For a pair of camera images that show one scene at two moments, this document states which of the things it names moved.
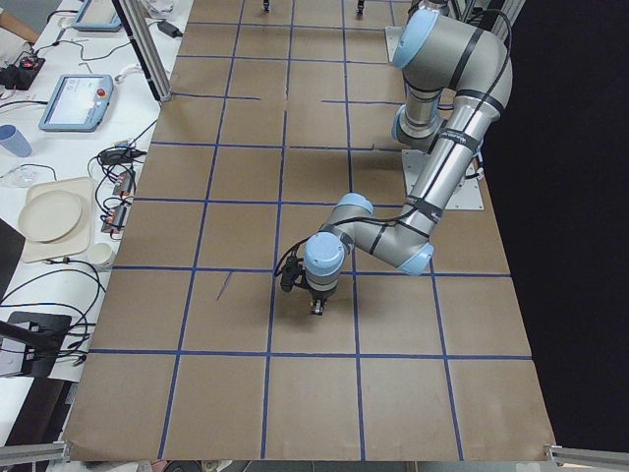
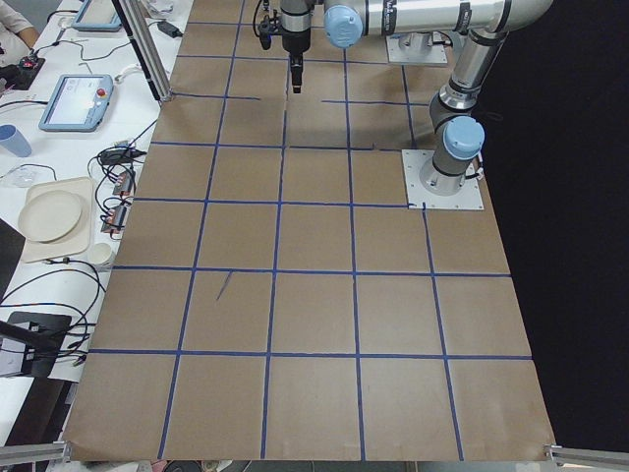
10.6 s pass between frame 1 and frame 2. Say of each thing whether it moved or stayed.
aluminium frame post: stayed
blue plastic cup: stayed
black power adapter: stayed
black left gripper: moved
